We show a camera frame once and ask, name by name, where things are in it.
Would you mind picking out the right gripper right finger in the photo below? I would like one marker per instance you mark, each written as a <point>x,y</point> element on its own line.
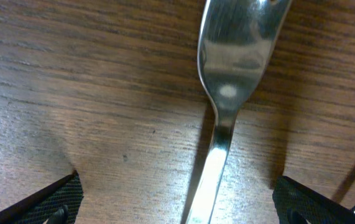
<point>296,203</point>

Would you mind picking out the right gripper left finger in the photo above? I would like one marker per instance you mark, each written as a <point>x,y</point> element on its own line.
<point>59,202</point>

